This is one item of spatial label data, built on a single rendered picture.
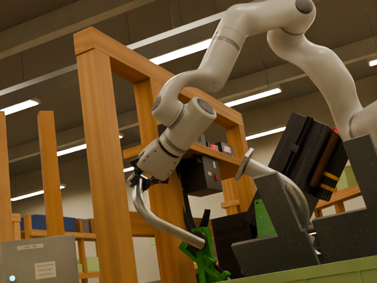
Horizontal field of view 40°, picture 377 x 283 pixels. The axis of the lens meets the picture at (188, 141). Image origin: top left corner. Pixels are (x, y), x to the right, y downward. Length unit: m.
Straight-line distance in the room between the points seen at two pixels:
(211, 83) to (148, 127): 0.81
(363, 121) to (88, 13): 5.44
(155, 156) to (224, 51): 0.35
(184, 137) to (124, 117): 9.33
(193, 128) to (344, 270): 0.69
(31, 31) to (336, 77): 5.88
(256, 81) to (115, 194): 8.13
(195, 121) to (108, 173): 0.53
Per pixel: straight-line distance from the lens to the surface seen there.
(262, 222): 2.20
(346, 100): 1.59
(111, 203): 1.78
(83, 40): 2.01
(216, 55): 1.47
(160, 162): 1.46
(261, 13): 1.55
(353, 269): 0.81
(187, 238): 1.50
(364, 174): 0.89
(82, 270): 7.99
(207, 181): 2.24
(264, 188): 0.92
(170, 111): 1.36
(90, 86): 1.93
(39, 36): 7.02
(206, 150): 2.27
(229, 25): 1.52
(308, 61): 1.58
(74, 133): 11.29
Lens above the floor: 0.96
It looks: 16 degrees up
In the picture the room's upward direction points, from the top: 9 degrees counter-clockwise
